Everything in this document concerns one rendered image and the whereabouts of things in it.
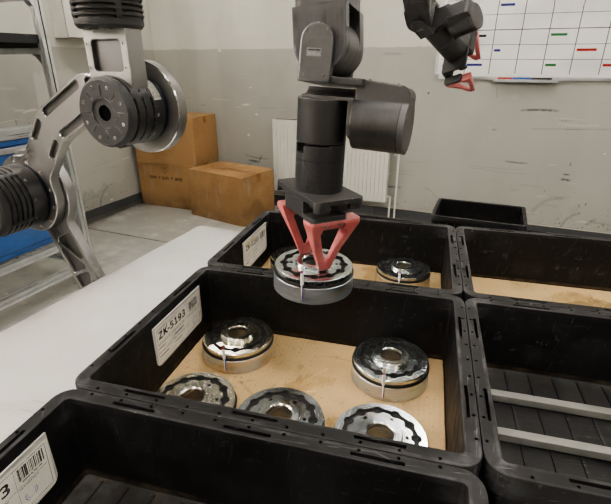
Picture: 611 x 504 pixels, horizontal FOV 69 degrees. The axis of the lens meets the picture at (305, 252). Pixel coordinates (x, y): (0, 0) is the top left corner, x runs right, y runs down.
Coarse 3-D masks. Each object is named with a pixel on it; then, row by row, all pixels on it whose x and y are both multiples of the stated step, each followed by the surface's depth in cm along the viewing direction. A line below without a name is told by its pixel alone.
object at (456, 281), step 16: (256, 224) 89; (400, 224) 90; (416, 224) 89; (432, 224) 89; (240, 240) 82; (448, 240) 82; (224, 256) 76; (272, 272) 69; (400, 288) 64; (416, 288) 64; (432, 288) 64
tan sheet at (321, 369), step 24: (288, 336) 71; (192, 360) 65; (288, 360) 65; (312, 360) 65; (336, 360) 65; (432, 360) 65; (240, 384) 60; (264, 384) 60; (288, 384) 60; (312, 384) 60; (336, 384) 60; (432, 384) 60; (336, 408) 56; (408, 408) 56; (432, 408) 56; (432, 432) 52
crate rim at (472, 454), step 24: (360, 288) 64; (384, 288) 64; (456, 312) 58; (456, 336) 53; (96, 360) 49; (96, 384) 45; (192, 408) 42; (216, 408) 42; (312, 432) 39; (336, 432) 39; (408, 456) 37; (432, 456) 37; (456, 456) 37; (480, 456) 37
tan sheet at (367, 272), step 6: (264, 264) 95; (354, 264) 95; (360, 264) 95; (354, 270) 93; (360, 270) 93; (366, 270) 93; (372, 270) 93; (354, 276) 90; (360, 276) 90; (366, 276) 90; (372, 276) 90; (432, 276) 90; (438, 276) 90; (432, 282) 88; (438, 282) 88
